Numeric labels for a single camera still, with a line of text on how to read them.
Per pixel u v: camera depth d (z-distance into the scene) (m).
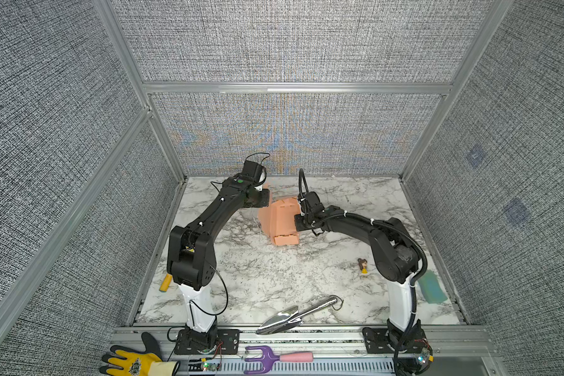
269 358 0.71
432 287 0.83
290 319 0.78
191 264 0.49
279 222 1.00
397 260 0.53
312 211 0.77
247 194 0.65
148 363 0.66
